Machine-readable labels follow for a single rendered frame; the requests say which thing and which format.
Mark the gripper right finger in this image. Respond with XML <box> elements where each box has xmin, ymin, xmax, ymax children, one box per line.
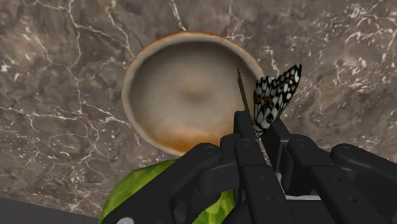
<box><xmin>261</xmin><ymin>118</ymin><xmax>397</xmax><ymax>224</ymax></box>

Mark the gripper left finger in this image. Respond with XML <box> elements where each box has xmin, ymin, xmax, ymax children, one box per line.
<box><xmin>101</xmin><ymin>110</ymin><xmax>295</xmax><ymax>224</ymax></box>

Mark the black and white butterfly figure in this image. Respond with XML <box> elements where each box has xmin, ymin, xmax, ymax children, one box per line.
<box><xmin>237</xmin><ymin>64</ymin><xmax>303</xmax><ymax>167</ymax></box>

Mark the beige bowl with orange rim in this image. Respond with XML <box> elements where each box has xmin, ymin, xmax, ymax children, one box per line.
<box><xmin>121</xmin><ymin>31</ymin><xmax>267</xmax><ymax>157</ymax></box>

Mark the green round fruit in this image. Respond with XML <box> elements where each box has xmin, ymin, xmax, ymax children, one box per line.
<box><xmin>98</xmin><ymin>158</ymin><xmax>236</xmax><ymax>224</ymax></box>

